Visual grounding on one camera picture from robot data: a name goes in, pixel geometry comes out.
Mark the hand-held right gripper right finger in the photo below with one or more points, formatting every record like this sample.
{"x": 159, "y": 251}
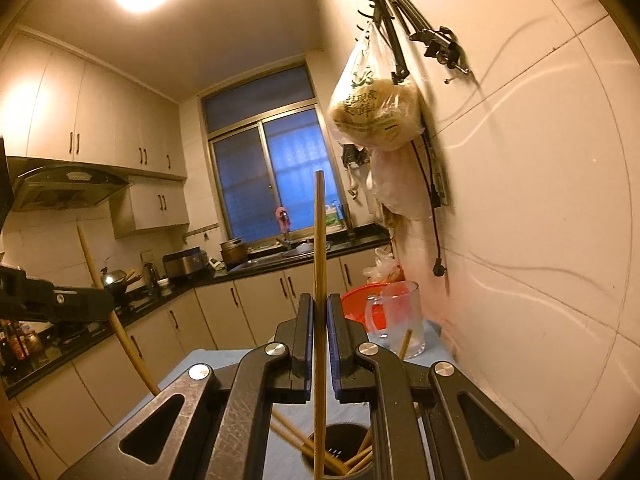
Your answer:
{"x": 331, "y": 345}

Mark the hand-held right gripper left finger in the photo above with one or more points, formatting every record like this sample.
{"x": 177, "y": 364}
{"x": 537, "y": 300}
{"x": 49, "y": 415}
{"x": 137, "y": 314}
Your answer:
{"x": 309, "y": 340}

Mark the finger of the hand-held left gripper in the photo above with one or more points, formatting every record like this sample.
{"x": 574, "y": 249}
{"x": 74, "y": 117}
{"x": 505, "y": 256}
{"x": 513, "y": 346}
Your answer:
{"x": 82, "y": 304}

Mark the wooden chopstick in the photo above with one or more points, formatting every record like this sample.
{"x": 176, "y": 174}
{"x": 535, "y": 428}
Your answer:
{"x": 320, "y": 260}
{"x": 127, "y": 345}
{"x": 365, "y": 440}
{"x": 360, "y": 462}
{"x": 287, "y": 442}
{"x": 292, "y": 430}

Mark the black utensil holder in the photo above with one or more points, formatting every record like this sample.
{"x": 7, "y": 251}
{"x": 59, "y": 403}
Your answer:
{"x": 345, "y": 435}

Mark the red plastic basket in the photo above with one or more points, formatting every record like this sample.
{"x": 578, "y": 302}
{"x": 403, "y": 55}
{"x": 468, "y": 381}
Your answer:
{"x": 352, "y": 305}

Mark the dark sauce bottles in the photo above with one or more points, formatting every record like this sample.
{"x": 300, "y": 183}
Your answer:
{"x": 15, "y": 345}

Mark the clear glass pitcher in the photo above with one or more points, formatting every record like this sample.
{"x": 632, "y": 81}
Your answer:
{"x": 400, "y": 320}

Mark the black kitchen countertop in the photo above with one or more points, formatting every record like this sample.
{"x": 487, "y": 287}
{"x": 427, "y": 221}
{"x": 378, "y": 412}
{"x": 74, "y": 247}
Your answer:
{"x": 165, "y": 297}

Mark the crumpled clear plastic bag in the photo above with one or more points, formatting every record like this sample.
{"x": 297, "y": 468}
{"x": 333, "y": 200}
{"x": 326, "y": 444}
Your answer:
{"x": 382, "y": 267}

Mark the blue towel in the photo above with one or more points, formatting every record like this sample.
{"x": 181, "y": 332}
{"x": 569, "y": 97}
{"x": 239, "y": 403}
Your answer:
{"x": 215, "y": 356}

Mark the cream kitchen base cabinets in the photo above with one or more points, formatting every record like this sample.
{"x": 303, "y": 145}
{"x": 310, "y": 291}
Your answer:
{"x": 215, "y": 320}

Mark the sink faucet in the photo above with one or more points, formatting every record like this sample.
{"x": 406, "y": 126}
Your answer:
{"x": 287, "y": 244}

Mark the silver rice cooker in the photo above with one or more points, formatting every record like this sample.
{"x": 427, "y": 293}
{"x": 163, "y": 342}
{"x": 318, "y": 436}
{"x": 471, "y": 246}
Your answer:
{"x": 184, "y": 262}

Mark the brown cooking pot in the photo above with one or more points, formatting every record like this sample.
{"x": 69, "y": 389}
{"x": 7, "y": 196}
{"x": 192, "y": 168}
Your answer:
{"x": 233, "y": 252}

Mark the metal range hood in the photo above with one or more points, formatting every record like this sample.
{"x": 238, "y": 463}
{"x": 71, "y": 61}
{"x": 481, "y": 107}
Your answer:
{"x": 65, "y": 185}

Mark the green dish soap bottle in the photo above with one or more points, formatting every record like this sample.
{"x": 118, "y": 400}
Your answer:
{"x": 332, "y": 217}

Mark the pink hanging item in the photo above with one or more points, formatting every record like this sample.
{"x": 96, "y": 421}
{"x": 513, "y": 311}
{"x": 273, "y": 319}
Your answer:
{"x": 282, "y": 217}

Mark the white hanging plastic bag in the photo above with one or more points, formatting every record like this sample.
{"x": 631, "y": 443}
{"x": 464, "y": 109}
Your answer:
{"x": 400, "y": 185}

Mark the kitchen window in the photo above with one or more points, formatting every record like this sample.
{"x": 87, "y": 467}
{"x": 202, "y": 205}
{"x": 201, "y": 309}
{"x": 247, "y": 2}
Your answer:
{"x": 280, "y": 160}

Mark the dark hanging kitchen tools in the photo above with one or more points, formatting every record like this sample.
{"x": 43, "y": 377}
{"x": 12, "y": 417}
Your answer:
{"x": 356, "y": 157}

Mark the plastic bag with flatbread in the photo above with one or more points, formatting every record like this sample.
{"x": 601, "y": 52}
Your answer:
{"x": 375, "y": 105}

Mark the cream upper wall cabinets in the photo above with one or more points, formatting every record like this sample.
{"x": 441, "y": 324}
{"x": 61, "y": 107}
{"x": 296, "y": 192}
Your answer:
{"x": 100, "y": 120}

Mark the wall power strip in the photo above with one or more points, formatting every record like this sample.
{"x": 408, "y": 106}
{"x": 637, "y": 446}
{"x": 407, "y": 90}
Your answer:
{"x": 440, "y": 180}

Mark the black wall hook rack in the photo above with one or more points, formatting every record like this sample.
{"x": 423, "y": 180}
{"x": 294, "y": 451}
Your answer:
{"x": 400, "y": 0}

